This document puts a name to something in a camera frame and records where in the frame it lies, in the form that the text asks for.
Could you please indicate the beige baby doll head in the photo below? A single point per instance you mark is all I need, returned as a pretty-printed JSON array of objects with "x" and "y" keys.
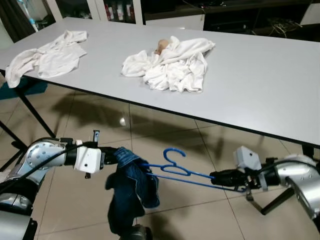
[{"x": 161, "y": 46}]

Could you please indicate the white cotton garment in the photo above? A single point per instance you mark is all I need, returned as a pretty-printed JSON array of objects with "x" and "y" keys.
[{"x": 175, "y": 70}]

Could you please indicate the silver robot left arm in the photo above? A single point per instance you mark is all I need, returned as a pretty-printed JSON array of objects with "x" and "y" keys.
[{"x": 35, "y": 160}]

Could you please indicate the blue plastic clothes hanger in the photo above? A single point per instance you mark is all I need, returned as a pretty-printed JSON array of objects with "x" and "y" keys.
[{"x": 172, "y": 150}]

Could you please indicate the black table leg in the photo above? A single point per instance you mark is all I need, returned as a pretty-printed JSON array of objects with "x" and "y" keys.
[
  {"x": 311, "y": 151},
  {"x": 31, "y": 112}
]

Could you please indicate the grey robot left foot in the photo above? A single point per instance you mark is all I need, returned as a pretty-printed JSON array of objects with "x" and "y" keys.
[{"x": 140, "y": 233}]

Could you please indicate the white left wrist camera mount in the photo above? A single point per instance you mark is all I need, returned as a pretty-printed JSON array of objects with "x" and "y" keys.
[{"x": 89, "y": 160}]

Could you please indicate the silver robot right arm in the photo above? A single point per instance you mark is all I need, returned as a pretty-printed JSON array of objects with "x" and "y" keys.
[{"x": 300, "y": 180}]

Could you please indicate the white crumpled shirt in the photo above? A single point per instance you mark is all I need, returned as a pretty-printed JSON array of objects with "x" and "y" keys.
[{"x": 50, "y": 57}]

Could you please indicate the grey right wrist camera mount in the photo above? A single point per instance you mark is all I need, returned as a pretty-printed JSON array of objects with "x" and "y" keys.
[{"x": 247, "y": 159}]

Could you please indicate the dark brown TV stand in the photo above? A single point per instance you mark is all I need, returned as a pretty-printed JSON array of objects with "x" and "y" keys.
[{"x": 250, "y": 15}]

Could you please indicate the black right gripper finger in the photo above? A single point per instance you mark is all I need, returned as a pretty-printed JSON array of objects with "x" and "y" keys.
[
  {"x": 219, "y": 174},
  {"x": 220, "y": 180}
]

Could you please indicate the teal floor mat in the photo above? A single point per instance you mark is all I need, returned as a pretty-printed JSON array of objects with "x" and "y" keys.
[{"x": 15, "y": 90}]

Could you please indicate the white glass door cabinet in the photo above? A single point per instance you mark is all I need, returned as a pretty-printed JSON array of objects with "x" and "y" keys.
[{"x": 100, "y": 9}]

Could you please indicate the blue denim jeans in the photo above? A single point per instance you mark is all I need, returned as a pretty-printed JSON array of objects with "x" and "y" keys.
[{"x": 132, "y": 190}]

